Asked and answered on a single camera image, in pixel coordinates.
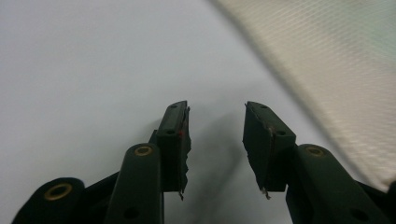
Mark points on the beige woven cloth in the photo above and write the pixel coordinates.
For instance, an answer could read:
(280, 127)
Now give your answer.
(336, 68)

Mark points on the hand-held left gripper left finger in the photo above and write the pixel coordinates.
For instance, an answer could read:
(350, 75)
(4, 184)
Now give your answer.
(169, 149)

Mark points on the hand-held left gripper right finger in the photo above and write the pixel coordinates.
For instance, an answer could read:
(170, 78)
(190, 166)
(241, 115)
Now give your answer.
(274, 149)

